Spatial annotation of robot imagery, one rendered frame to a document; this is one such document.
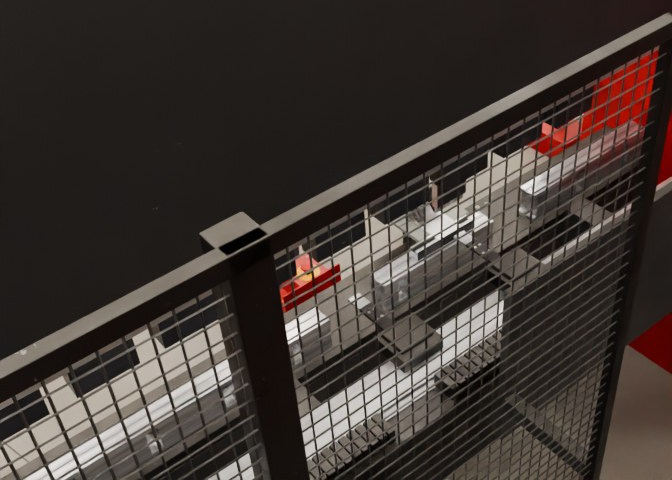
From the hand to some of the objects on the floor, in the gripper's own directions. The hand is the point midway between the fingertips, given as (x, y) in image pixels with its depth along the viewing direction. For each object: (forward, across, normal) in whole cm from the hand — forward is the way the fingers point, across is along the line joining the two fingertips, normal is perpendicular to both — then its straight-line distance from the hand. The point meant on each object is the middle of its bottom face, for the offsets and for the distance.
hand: (426, 210), depth 237 cm
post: (+129, +99, -7) cm, 163 cm away
